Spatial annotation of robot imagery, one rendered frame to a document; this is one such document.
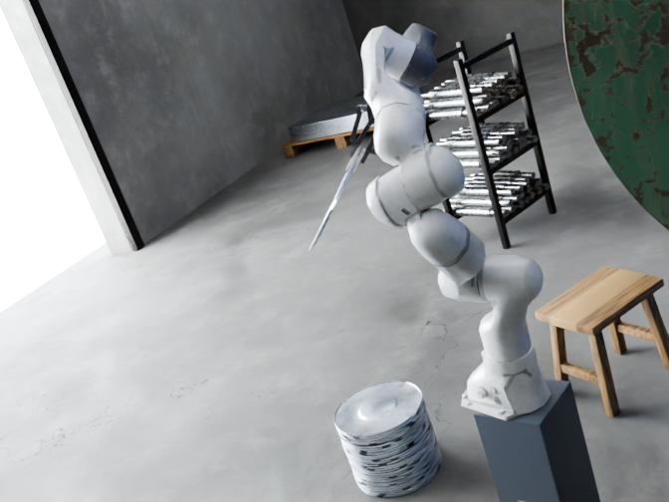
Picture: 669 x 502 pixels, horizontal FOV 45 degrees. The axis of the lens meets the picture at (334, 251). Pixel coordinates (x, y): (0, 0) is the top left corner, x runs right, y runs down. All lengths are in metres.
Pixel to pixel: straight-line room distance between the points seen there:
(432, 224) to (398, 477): 1.11
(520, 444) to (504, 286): 0.42
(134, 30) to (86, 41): 0.52
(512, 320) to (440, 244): 0.31
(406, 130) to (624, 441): 1.32
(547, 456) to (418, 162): 0.78
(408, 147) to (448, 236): 0.20
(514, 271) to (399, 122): 0.42
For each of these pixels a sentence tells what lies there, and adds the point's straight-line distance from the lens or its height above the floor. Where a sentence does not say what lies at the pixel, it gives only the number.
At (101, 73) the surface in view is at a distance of 6.28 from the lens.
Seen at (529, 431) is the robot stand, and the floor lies 0.42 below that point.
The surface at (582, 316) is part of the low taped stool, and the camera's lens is 2.60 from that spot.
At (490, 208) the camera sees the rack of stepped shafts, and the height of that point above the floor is 0.19.
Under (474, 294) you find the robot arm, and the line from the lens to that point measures 1.88.
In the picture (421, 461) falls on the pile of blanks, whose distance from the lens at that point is 2.59.
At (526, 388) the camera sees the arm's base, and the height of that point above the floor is 0.51.
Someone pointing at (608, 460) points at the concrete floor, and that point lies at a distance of 2.56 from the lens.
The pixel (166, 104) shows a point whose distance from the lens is 6.69.
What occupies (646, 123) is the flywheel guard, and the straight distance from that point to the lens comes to 1.18.
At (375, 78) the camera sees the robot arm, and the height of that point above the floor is 1.29.
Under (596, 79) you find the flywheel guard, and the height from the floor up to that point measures 1.31.
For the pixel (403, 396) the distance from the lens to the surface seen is 2.61.
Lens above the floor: 1.58
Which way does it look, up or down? 20 degrees down
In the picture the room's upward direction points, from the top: 19 degrees counter-clockwise
